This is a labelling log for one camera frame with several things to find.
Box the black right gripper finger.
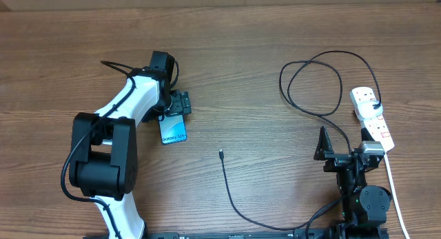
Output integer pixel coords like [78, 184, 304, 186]
[315, 126, 334, 154]
[360, 127, 375, 141]

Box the blue Galaxy smartphone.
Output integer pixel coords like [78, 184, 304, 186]
[159, 115, 187, 145]

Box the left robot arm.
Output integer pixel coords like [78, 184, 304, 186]
[61, 51, 192, 238]

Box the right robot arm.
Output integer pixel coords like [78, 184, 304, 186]
[314, 127, 392, 238]

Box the white charger plug adapter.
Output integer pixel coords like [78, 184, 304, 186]
[355, 100, 383, 121]

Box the white power strip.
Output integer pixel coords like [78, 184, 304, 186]
[349, 87, 395, 152]

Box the black USB charging cable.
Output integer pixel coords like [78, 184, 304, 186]
[218, 50, 382, 231]

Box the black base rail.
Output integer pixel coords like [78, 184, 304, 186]
[82, 227, 390, 239]

